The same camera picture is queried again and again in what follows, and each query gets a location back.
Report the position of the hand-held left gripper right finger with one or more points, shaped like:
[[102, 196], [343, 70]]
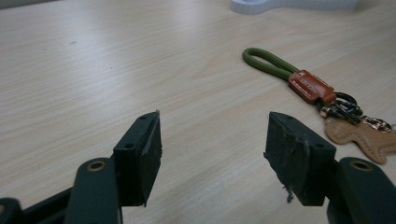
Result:
[[299, 161]]

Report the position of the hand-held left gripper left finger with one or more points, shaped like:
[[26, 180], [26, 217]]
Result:
[[137, 161]]

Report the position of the white plastic holder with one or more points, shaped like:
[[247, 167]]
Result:
[[280, 4]]

